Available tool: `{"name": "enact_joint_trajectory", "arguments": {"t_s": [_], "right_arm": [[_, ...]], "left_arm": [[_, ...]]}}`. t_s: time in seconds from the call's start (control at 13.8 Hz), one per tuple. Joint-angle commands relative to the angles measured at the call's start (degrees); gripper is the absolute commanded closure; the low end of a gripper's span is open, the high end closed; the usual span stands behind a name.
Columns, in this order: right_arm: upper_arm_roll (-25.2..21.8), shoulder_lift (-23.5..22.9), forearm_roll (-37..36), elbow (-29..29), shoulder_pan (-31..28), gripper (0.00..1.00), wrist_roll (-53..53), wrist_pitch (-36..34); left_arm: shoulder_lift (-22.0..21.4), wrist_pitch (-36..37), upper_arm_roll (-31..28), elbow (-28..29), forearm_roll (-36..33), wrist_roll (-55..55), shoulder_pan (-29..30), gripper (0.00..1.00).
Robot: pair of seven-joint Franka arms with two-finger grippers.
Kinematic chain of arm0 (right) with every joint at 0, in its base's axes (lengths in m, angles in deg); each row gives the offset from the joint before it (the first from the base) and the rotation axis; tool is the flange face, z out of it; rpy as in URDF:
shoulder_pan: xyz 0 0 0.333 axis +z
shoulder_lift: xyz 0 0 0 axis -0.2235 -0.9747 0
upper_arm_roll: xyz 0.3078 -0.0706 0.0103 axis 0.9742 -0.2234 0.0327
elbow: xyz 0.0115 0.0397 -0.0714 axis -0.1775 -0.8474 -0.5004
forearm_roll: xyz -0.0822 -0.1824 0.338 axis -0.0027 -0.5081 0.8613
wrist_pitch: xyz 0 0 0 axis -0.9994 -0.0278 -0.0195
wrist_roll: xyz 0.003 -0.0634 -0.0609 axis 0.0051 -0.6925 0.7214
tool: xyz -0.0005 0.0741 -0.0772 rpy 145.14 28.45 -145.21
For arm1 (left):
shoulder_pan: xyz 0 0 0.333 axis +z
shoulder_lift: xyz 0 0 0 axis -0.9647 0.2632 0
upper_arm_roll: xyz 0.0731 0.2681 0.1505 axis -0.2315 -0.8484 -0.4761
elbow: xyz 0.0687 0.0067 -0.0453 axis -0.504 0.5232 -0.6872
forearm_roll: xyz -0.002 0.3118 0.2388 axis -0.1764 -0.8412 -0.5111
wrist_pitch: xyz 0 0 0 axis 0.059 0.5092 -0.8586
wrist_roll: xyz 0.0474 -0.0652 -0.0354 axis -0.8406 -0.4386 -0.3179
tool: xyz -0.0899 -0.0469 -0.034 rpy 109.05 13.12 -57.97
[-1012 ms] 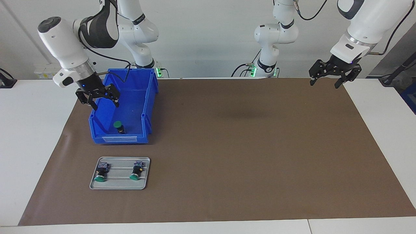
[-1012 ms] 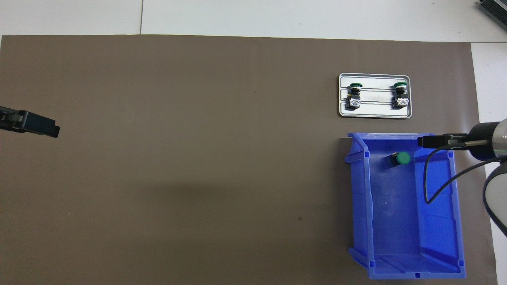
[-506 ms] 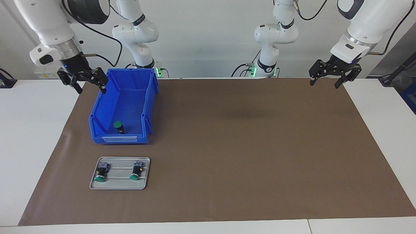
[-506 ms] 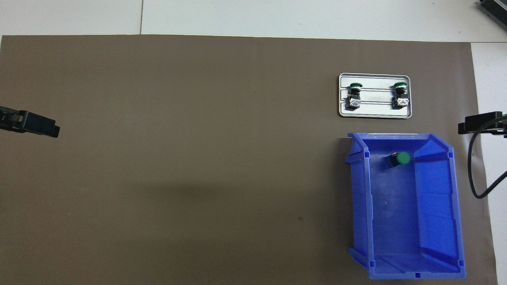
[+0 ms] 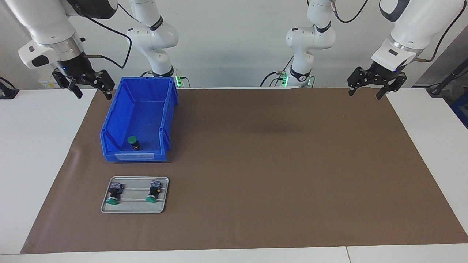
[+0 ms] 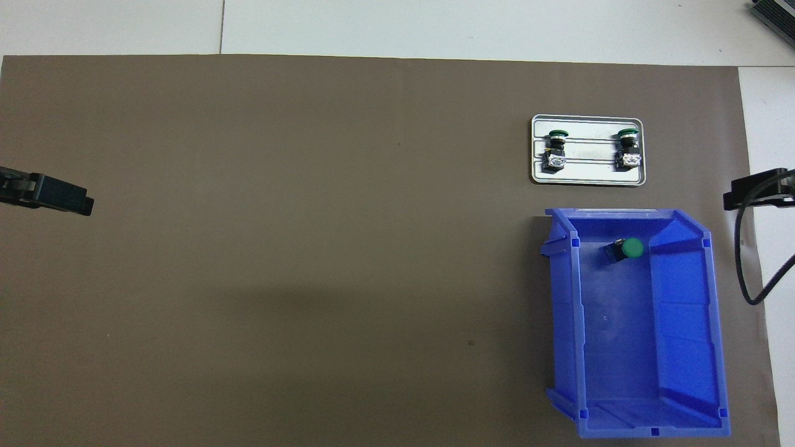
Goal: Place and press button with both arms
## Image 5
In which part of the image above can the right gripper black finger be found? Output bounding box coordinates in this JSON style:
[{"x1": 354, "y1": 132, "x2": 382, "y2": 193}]
[
  {"x1": 52, "y1": 69, "x2": 84, "y2": 99},
  {"x1": 90, "y1": 69, "x2": 116, "y2": 101}
]

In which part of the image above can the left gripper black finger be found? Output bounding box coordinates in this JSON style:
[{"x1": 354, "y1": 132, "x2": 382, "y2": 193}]
[
  {"x1": 376, "y1": 72, "x2": 407, "y2": 100},
  {"x1": 347, "y1": 66, "x2": 374, "y2": 97}
]

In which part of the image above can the black stand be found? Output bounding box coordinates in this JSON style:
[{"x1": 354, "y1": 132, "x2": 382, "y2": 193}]
[{"x1": 426, "y1": 58, "x2": 468, "y2": 98}]

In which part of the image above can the blue plastic storage bin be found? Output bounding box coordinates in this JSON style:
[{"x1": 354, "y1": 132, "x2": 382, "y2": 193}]
[{"x1": 99, "y1": 76, "x2": 179, "y2": 162}]

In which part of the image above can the black table clamp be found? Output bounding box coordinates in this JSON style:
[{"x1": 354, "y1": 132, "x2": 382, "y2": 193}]
[{"x1": 0, "y1": 77, "x2": 19, "y2": 100}]

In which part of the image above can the blue crate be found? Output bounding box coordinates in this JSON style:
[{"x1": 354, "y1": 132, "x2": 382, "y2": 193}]
[{"x1": 450, "y1": 93, "x2": 468, "y2": 129}]

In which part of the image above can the grey metal tray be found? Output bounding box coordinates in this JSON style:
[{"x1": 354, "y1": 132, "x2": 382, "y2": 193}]
[{"x1": 101, "y1": 176, "x2": 169, "y2": 214}]

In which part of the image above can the brown table mat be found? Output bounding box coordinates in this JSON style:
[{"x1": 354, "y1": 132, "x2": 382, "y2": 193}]
[{"x1": 20, "y1": 88, "x2": 468, "y2": 254}]

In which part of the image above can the white wall power strip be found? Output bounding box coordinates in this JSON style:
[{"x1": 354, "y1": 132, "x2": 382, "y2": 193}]
[{"x1": 38, "y1": 71, "x2": 78, "y2": 89}]

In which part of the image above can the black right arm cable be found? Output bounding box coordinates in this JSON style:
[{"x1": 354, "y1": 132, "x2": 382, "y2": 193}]
[{"x1": 82, "y1": 0, "x2": 133, "y2": 69}]

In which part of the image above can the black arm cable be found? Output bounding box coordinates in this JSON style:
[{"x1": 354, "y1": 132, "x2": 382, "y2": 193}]
[
  {"x1": 82, "y1": 0, "x2": 133, "y2": 69},
  {"x1": 329, "y1": 0, "x2": 468, "y2": 62}
]

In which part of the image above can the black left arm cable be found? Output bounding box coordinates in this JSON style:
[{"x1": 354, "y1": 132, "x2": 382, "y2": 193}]
[{"x1": 329, "y1": 0, "x2": 468, "y2": 62}]

